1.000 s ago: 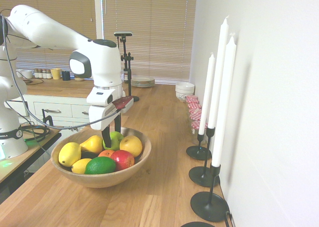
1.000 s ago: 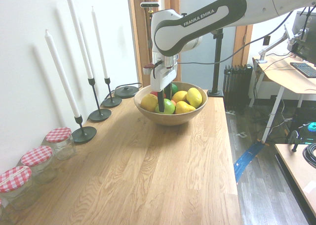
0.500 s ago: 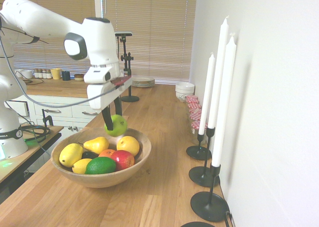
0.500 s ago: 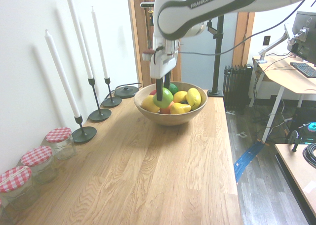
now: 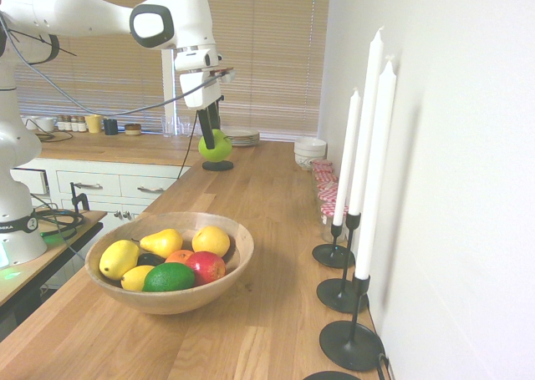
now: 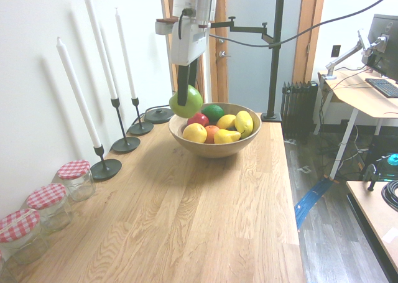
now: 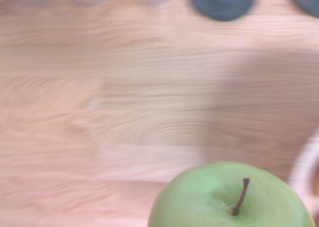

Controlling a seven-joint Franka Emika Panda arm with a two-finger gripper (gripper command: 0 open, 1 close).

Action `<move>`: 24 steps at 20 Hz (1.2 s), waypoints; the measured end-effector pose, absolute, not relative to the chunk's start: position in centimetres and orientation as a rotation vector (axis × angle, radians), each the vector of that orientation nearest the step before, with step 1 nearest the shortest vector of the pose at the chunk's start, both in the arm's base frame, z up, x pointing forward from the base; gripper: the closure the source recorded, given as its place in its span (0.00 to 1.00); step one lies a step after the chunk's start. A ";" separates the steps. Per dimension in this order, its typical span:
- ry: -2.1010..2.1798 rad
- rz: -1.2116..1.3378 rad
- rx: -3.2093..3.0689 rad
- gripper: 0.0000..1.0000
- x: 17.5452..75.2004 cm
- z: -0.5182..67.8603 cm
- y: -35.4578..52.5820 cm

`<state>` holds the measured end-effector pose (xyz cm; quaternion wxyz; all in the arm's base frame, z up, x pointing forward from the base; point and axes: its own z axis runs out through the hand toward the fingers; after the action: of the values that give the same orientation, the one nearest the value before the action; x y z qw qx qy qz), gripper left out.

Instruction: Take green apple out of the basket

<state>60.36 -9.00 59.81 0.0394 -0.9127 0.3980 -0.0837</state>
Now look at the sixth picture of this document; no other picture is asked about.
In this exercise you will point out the black clamp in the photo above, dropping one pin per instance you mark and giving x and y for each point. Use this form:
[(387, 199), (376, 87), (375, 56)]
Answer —
[(371, 177)]

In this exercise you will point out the tall black candle holder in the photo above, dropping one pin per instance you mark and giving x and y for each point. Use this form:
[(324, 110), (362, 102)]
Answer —
[(126, 145)]

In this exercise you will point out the dark green lime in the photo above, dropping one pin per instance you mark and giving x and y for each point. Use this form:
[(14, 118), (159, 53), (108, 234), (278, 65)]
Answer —
[(214, 112)]

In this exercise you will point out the black radiator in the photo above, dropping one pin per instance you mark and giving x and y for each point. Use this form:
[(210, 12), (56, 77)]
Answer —
[(298, 109)]

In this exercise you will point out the medium black candle holder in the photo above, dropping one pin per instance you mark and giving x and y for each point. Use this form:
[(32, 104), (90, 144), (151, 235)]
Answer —
[(141, 129)]

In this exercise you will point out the glass jar red checked lid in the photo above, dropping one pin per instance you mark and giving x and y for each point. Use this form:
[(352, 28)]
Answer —
[(23, 239), (77, 188), (4, 270), (51, 208)]

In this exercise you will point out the yellow pear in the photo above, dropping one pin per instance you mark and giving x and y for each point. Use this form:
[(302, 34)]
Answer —
[(225, 137)]

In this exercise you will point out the wooden fruit bowl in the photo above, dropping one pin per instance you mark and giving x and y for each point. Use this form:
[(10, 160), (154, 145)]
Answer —
[(211, 149)]

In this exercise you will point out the tallest white taper candle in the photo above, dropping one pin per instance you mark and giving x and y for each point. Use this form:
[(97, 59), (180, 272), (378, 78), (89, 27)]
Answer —
[(101, 46)]

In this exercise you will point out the short black candle holder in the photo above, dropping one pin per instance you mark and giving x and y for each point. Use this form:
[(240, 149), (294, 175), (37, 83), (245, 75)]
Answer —
[(105, 169)]

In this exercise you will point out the small yellow lemon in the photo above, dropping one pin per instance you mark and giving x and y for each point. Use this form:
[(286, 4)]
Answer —
[(225, 121)]

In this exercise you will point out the silver door lock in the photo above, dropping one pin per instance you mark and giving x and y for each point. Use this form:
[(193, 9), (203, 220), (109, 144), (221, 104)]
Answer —
[(221, 42)]

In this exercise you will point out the red and white wrist camera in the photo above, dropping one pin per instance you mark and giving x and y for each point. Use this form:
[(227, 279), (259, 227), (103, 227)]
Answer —
[(163, 28)]

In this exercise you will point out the red apple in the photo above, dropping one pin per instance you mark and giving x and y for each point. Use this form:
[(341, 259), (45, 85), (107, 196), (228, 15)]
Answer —
[(199, 119)]

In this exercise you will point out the round yellow lemon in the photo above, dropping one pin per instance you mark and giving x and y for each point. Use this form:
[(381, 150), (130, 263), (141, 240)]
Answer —
[(194, 133)]

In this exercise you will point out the medium white taper candle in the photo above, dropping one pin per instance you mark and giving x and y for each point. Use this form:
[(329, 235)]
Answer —
[(77, 93)]

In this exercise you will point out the black round appliance base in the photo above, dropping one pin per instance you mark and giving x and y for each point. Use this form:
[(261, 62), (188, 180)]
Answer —
[(158, 115)]

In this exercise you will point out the light green apple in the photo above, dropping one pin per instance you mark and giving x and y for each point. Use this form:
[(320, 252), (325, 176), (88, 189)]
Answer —
[(194, 104)]

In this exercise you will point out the black keyboard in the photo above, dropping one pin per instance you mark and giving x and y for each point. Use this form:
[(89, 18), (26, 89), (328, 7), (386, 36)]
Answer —
[(384, 87)]

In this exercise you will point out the black computer monitor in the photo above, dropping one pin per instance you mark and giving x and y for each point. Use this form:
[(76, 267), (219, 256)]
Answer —
[(385, 25)]

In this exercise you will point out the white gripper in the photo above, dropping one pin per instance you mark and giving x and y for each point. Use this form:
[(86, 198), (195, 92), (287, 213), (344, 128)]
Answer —
[(188, 43)]

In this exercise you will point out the short white taper candle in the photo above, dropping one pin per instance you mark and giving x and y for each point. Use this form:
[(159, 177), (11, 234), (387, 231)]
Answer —
[(124, 53)]

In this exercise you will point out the orange fruit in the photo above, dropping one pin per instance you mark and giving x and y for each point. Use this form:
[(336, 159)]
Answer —
[(211, 134)]

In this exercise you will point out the large oblong yellow lemon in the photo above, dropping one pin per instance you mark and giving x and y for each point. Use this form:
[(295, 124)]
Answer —
[(244, 122)]

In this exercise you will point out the blue floor strip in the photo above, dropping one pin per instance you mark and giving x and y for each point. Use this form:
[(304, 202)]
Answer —
[(311, 199)]

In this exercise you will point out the dark wall switch plate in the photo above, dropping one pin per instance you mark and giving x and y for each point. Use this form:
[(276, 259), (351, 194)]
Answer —
[(335, 50)]

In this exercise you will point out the black camera stand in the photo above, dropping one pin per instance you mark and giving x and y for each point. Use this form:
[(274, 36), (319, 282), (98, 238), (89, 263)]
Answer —
[(275, 77)]

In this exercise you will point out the light wooden side table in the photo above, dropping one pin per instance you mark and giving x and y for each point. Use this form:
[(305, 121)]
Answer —
[(373, 208)]

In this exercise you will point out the teal round object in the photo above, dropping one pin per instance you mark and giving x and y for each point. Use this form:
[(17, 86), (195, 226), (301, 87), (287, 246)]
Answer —
[(393, 160)]

